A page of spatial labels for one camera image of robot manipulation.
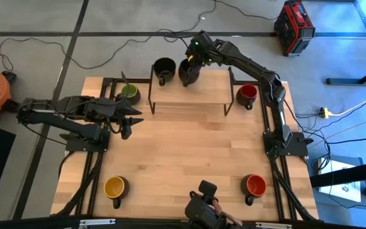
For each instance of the black metal beam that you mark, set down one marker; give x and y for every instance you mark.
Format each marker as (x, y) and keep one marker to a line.
(348, 174)

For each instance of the black mug red inside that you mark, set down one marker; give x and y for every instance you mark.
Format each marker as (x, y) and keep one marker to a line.
(248, 91)

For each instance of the silver metal bracket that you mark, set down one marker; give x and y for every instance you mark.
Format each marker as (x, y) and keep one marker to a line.
(97, 222)
(273, 226)

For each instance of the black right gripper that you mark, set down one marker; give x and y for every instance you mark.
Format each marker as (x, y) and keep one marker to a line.
(202, 47)

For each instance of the red black power station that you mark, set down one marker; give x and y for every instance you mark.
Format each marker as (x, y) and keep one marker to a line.
(292, 28)

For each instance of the black mug orange inside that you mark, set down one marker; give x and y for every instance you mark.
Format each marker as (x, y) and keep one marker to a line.
(255, 185)

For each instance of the black mug yellow inside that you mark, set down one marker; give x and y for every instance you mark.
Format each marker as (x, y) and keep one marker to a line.
(114, 187)

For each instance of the black handheld camera rig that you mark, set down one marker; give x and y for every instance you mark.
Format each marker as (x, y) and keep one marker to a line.
(202, 211)

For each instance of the white box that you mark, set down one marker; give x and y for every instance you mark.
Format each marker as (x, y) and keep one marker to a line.
(338, 191)

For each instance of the blue metal stand frame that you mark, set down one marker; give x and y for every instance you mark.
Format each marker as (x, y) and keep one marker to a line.
(345, 81)

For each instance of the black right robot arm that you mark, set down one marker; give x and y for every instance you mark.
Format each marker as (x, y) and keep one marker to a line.
(249, 65)

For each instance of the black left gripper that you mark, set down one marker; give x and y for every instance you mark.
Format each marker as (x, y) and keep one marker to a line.
(123, 113)

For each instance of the yellow power plug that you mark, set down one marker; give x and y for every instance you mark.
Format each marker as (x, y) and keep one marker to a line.
(325, 112)

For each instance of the all-black coffee mug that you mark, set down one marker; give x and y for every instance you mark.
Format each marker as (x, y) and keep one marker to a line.
(185, 75)
(164, 67)

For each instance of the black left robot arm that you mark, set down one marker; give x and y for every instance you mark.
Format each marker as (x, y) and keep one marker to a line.
(43, 114)

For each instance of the wooden shelf black metal legs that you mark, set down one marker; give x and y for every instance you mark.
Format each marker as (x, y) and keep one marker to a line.
(208, 92)

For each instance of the black crossbeam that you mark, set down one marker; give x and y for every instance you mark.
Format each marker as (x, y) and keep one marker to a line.
(151, 224)

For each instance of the black mug green inside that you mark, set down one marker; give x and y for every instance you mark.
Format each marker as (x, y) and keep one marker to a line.
(132, 93)

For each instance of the black aluminium table frame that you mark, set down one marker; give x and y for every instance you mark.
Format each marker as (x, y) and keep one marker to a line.
(107, 82)

